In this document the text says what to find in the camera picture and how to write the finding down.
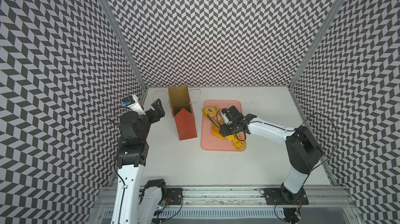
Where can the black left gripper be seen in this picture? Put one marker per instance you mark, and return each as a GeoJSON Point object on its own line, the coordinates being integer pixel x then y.
{"type": "Point", "coordinates": [155, 117]}

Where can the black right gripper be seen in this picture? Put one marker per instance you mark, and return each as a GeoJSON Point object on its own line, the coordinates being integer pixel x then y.
{"type": "Point", "coordinates": [224, 130]}

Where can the yellow metal tongs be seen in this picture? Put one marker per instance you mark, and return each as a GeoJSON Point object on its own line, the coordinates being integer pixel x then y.
{"type": "Point", "coordinates": [213, 120]}

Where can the red paper bag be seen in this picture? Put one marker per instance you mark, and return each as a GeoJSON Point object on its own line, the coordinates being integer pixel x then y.
{"type": "Point", "coordinates": [182, 111]}

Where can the sugared ring donut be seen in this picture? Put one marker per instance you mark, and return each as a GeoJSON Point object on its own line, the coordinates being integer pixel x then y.
{"type": "Point", "coordinates": [212, 111]}

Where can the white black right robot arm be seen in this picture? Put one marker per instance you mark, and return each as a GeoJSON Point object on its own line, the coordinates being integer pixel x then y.
{"type": "Point", "coordinates": [303, 150]}

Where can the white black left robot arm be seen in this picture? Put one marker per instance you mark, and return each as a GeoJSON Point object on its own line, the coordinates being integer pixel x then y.
{"type": "Point", "coordinates": [133, 206]}

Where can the twisted braided bread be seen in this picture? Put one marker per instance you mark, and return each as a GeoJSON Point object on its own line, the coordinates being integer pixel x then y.
{"type": "Point", "coordinates": [237, 143]}

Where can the orange glazed pastry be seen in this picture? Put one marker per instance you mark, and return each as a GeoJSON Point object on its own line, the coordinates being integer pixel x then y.
{"type": "Point", "coordinates": [216, 132]}

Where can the pink plastic tray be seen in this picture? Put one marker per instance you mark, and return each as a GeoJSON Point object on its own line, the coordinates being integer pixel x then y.
{"type": "Point", "coordinates": [210, 142]}

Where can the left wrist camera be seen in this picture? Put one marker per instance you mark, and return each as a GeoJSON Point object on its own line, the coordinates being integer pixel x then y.
{"type": "Point", "coordinates": [132, 102]}

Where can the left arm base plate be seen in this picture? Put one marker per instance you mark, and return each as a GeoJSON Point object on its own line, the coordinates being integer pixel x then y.
{"type": "Point", "coordinates": [168, 196]}

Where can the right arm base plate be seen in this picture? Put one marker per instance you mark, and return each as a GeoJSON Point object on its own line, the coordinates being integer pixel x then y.
{"type": "Point", "coordinates": [279, 196]}

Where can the aluminium front rail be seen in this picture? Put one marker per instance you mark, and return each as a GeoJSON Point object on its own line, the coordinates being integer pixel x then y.
{"type": "Point", "coordinates": [322, 204]}

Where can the aluminium corner post left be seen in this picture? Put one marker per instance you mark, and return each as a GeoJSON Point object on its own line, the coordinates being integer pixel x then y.
{"type": "Point", "coordinates": [119, 35]}

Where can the aluminium corner post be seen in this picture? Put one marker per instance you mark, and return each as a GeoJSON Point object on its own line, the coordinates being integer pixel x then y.
{"type": "Point", "coordinates": [119, 35]}
{"type": "Point", "coordinates": [333, 12]}

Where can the aluminium corner post right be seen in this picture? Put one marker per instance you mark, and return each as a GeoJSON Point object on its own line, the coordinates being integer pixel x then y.
{"type": "Point", "coordinates": [333, 12]}

